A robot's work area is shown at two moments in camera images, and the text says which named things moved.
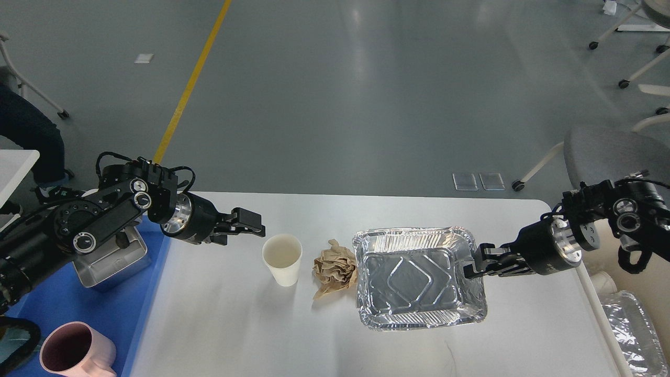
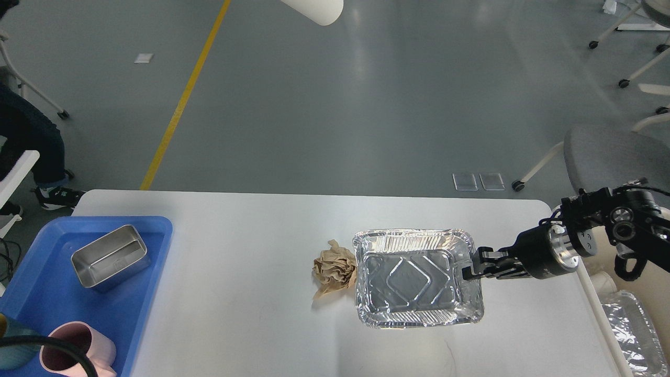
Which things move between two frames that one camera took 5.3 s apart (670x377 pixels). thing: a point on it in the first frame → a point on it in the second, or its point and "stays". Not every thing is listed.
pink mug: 76,349 stays
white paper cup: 281,252 → 325,12
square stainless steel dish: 109,265 stays
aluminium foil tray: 413,278 stays
